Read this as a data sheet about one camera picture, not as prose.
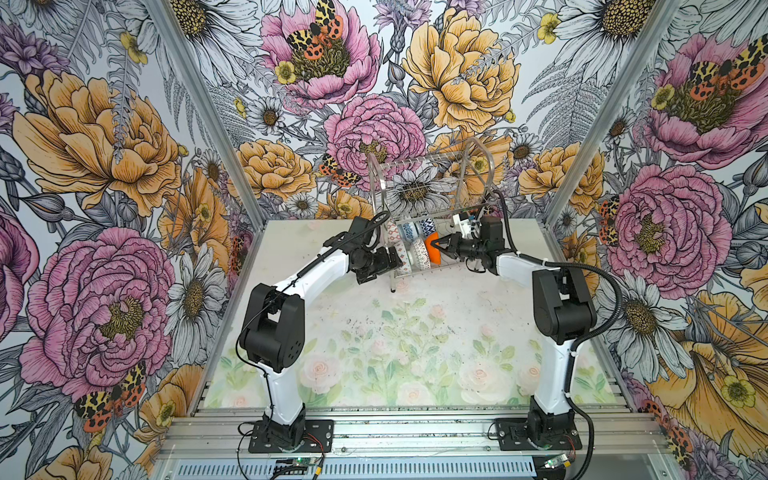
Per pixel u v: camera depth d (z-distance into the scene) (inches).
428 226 40.7
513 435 29.2
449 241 35.9
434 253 37.9
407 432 30.1
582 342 21.8
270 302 19.6
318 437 28.9
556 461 28.2
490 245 32.3
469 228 36.3
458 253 35.3
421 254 37.7
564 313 22.2
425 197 46.3
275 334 19.5
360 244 28.6
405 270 37.2
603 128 36.6
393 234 40.2
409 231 40.2
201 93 33.4
